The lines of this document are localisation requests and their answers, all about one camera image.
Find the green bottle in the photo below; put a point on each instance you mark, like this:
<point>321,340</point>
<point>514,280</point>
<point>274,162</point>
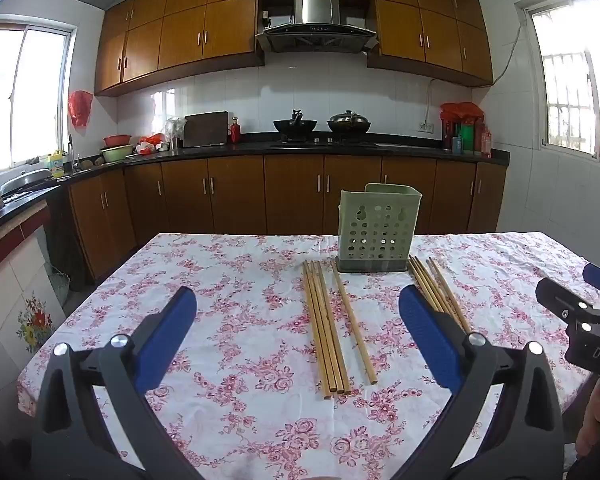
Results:
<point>466,139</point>

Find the green perforated utensil holder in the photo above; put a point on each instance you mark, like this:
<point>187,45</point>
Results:
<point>377,230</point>

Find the red basin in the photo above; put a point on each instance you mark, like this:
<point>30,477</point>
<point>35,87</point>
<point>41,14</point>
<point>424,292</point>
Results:
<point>117,140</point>

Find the barred window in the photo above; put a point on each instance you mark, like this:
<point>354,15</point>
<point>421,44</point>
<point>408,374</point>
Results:
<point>567,95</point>

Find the wooden upper cabinets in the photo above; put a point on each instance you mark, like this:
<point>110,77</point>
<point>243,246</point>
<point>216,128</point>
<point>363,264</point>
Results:
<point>220,25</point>

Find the small red bottle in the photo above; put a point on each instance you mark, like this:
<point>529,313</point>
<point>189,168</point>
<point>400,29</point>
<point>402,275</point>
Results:
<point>235,132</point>

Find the wooden cabinets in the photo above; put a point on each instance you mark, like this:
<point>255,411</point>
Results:
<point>290,195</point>
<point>220,25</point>

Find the steel faucet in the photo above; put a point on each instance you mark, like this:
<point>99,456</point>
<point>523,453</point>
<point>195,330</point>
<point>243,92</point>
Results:
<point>71,152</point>

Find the dark bottle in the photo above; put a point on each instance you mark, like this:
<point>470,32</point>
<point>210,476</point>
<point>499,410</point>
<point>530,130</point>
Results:
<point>448,135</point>

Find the wooden lower cabinets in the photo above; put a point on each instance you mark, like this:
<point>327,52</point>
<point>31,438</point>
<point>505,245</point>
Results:
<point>290,195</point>

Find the yellow detergent bottle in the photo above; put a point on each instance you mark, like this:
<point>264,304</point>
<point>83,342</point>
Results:
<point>56,165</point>

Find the grey pan lid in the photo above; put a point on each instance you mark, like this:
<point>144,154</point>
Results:
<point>27,180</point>

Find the pink floral tablecloth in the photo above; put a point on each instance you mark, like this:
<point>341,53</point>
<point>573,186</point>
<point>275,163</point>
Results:
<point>240,310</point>

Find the woven basket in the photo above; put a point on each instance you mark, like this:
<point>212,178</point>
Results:
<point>60,287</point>

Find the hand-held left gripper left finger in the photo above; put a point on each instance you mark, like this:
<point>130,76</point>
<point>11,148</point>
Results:
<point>167,332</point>

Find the dark cutting board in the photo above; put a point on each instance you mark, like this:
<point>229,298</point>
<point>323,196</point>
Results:
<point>205,130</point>

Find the steel range hood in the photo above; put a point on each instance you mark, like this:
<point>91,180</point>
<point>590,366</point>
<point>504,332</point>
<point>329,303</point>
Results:
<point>317,7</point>

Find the black kitchen countertop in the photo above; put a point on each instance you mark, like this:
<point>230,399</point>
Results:
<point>405,152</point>

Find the red white bag pile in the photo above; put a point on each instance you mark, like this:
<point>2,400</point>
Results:
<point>150,144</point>

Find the red sauce bottle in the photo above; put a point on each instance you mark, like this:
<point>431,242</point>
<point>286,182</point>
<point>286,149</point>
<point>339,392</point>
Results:
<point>486,142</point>

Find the dark pot with lid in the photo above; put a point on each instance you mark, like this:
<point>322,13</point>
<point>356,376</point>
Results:
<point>349,122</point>

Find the large sliding window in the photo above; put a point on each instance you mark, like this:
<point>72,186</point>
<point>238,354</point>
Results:
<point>10,95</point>

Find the red plastic bag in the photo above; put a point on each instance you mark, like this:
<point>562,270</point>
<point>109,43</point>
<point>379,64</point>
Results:
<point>461,110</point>
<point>80,107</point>

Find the white wall socket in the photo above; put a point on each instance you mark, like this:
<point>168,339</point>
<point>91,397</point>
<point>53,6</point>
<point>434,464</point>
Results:
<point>426,126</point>

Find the black wok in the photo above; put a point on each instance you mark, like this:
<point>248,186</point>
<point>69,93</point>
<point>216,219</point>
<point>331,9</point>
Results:
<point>295,127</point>

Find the flower wall sticker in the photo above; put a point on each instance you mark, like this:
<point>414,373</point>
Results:
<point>35,327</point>

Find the green basin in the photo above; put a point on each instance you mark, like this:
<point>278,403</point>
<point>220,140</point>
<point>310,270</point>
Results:
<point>116,153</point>

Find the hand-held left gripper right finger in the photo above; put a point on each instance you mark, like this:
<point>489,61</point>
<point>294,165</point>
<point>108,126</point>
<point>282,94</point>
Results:
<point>430,332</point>

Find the wooden chopstick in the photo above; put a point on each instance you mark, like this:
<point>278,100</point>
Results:
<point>446,292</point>
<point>453,296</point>
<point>416,272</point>
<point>315,330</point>
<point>353,321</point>
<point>424,276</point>
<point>335,326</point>
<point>328,326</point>
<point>321,327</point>
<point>431,282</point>

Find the black gas stove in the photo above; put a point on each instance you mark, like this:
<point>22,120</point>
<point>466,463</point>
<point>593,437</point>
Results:
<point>325,143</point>

